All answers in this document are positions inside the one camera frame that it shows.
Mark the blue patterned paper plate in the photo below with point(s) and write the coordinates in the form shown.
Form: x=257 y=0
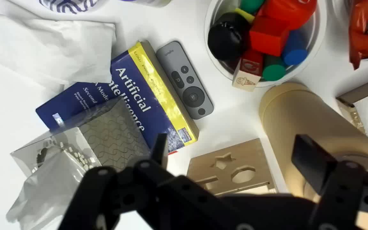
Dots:
x=72 y=6

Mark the white bowl of toy blocks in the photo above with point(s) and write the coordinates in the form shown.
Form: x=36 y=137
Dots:
x=277 y=38

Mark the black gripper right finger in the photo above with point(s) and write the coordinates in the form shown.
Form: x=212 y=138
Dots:
x=313 y=162

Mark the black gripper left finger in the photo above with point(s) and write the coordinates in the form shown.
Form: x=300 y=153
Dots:
x=160 y=149

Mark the white tissue paper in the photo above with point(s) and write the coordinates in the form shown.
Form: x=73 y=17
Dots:
x=56 y=52

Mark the clear plastic zip bag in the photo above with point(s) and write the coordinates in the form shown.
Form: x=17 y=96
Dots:
x=55 y=162

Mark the blue yellow textbook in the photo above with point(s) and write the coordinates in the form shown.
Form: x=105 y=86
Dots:
x=139 y=80

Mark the beige water bottle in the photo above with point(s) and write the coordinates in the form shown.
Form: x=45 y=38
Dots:
x=293 y=109

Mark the grey remote control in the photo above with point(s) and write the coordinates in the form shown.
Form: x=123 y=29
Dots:
x=185 y=79

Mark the wooden shape sorter box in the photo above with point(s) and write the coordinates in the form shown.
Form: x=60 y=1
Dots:
x=236 y=169

